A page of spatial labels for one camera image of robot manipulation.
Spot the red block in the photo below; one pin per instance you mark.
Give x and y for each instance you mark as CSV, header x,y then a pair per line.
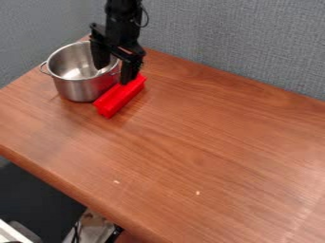
x,y
118,96

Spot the white object at corner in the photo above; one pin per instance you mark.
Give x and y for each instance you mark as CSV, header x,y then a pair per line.
x,y
14,233

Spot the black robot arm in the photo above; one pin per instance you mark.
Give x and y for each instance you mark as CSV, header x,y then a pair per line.
x,y
125,11

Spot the white table leg frame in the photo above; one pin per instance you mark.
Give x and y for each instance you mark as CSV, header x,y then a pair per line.
x,y
93,229

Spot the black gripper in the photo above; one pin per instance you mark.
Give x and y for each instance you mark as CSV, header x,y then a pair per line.
x,y
117,39

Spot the stainless steel pot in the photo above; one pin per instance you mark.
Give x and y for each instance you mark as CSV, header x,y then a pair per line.
x,y
79,81

